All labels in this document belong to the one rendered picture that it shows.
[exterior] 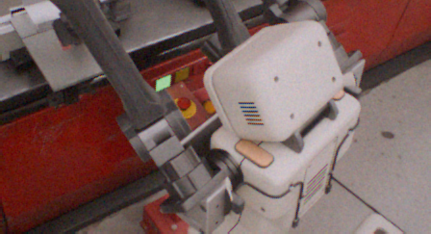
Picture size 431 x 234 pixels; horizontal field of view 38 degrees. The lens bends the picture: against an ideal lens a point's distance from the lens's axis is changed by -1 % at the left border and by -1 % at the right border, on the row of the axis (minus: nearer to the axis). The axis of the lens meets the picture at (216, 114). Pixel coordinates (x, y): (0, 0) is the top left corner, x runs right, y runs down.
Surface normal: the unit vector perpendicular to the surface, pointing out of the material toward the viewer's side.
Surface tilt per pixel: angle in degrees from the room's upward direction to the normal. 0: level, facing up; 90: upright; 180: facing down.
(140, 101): 76
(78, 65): 0
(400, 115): 0
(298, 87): 47
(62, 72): 0
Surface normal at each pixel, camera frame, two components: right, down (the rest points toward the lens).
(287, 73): 0.63, 0.01
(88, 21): 0.43, 0.57
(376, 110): 0.13, -0.61
